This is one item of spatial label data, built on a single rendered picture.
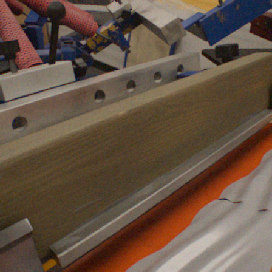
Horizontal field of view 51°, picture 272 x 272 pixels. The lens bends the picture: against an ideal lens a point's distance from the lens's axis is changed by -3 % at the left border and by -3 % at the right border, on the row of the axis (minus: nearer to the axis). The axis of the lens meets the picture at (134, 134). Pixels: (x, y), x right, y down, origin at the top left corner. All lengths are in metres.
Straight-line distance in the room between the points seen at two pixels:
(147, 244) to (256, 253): 0.08
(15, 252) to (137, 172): 0.10
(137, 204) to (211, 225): 0.06
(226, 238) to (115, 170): 0.10
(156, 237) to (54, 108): 0.26
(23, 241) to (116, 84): 0.36
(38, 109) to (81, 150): 0.24
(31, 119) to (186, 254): 0.28
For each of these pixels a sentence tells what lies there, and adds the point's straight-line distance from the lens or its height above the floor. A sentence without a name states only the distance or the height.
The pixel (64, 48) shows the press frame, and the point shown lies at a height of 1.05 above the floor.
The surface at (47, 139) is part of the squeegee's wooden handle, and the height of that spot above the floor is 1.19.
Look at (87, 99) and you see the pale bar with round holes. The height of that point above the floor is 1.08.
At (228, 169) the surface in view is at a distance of 0.33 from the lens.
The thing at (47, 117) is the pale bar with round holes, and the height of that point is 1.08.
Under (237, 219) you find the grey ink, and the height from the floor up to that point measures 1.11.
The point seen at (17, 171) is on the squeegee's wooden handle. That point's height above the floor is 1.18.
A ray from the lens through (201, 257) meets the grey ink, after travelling 0.22.
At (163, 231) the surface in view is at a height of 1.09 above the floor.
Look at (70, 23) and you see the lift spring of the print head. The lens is 0.86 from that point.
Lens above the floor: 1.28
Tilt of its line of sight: 32 degrees down
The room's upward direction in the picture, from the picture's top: 2 degrees clockwise
